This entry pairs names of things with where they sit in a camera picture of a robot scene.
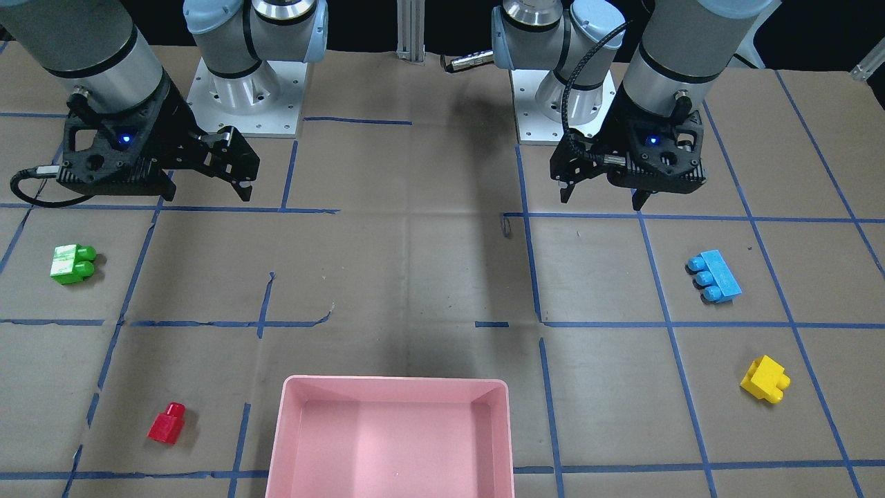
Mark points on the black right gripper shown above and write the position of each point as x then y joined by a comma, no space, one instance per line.
178,129

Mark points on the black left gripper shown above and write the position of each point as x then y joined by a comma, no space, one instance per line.
617,131

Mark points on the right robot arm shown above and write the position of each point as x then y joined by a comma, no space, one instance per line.
97,45

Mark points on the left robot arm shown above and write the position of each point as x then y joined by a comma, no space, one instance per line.
685,46

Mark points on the yellow toy block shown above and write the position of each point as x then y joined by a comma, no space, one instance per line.
766,380

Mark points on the aluminium frame post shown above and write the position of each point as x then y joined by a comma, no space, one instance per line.
410,18

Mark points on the red toy block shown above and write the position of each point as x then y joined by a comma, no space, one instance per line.
168,425

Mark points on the pink plastic box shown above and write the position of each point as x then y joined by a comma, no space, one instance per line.
392,436

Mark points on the blue toy block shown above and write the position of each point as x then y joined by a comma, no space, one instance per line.
713,277

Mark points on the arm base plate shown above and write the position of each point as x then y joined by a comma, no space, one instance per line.
537,106
265,104

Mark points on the green toy block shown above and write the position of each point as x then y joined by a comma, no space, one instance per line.
72,263

